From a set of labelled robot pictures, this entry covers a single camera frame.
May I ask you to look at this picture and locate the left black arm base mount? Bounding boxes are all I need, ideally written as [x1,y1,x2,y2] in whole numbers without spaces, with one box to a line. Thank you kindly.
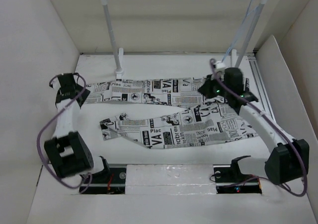
[79,156,127,195]

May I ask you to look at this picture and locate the aluminium rail right side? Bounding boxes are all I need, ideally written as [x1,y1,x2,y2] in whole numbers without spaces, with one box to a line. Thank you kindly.
[247,53,272,115]

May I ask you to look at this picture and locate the black white newspaper print trousers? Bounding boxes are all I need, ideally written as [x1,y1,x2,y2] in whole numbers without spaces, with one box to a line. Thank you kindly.
[86,77,257,149]

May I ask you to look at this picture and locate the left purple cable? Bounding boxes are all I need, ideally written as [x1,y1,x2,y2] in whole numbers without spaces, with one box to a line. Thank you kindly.
[36,73,93,189]

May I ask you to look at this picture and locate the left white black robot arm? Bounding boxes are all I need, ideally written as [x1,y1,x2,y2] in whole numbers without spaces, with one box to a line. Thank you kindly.
[44,73,94,179]

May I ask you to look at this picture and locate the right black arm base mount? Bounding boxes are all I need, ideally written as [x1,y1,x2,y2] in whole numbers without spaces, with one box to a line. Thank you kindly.
[209,155,262,194]

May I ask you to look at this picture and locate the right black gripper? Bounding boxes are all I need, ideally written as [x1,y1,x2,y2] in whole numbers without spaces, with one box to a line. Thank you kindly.
[197,73,232,99]

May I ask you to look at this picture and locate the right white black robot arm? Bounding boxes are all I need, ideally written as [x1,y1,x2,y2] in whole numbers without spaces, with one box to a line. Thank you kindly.
[198,62,310,185]

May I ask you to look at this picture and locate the clear blue plastic hanger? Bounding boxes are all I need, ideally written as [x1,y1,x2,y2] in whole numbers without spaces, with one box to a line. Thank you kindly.
[222,0,257,62]

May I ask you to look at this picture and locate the white metal clothes rack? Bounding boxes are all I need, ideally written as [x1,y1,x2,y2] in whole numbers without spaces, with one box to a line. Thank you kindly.
[97,0,273,82]

